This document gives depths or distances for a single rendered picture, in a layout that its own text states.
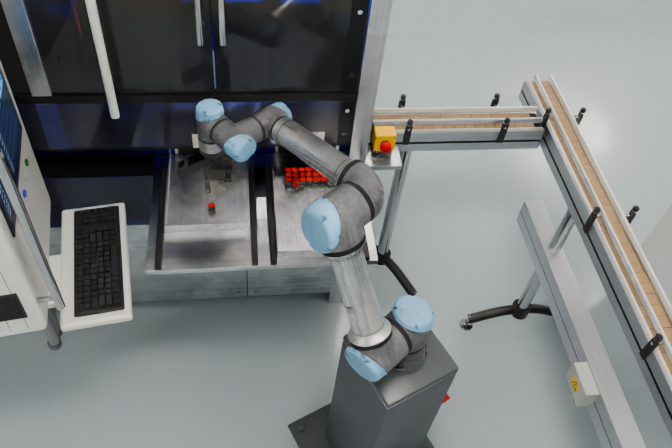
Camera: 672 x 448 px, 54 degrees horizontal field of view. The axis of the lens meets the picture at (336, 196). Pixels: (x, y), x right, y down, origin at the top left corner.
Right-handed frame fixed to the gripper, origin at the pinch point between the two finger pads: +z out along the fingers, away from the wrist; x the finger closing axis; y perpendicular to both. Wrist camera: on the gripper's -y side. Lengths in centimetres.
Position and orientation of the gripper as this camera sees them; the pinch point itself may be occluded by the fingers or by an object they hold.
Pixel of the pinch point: (208, 193)
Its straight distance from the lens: 207.4
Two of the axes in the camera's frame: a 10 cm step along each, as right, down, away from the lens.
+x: -1.2, -7.5, 6.5
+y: 9.9, -0.3, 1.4
